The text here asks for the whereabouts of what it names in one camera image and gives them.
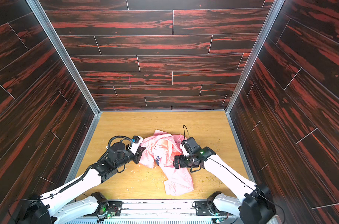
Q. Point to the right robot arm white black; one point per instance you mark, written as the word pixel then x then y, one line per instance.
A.
pixel 254 203

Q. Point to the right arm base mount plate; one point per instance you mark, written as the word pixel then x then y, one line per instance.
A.
pixel 201 209

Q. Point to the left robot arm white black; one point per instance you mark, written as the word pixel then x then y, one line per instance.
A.
pixel 57 206

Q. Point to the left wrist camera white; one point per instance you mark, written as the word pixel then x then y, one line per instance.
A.
pixel 136 142

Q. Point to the pink hooded jacket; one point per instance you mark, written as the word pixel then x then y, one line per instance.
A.
pixel 161 148

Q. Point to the aluminium front rail frame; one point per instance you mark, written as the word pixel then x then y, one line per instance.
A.
pixel 158 212

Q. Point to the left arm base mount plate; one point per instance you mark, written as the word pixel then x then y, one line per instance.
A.
pixel 109 210

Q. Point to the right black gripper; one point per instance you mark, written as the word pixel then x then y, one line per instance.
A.
pixel 179 161

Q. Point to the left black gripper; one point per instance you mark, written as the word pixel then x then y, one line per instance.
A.
pixel 138 154

